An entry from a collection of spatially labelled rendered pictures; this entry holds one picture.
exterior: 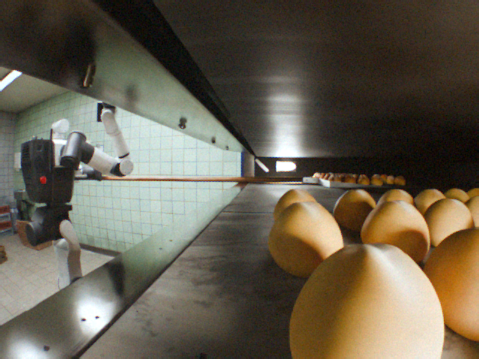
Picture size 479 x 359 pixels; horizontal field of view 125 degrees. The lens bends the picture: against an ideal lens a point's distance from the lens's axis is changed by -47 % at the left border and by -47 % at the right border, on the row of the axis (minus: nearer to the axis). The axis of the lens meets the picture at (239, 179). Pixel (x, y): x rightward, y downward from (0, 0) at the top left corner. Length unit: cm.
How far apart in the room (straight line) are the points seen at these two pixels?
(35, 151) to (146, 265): 96
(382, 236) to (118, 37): 27
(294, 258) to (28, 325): 19
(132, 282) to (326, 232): 15
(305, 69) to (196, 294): 18
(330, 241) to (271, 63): 14
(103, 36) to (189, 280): 19
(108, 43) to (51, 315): 19
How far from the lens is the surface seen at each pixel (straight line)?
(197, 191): 264
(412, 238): 21
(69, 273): 132
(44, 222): 115
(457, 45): 16
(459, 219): 27
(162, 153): 279
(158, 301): 15
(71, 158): 99
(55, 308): 16
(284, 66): 18
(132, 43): 19
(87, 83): 28
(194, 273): 19
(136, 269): 20
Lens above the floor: 126
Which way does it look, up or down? 3 degrees down
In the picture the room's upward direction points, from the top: straight up
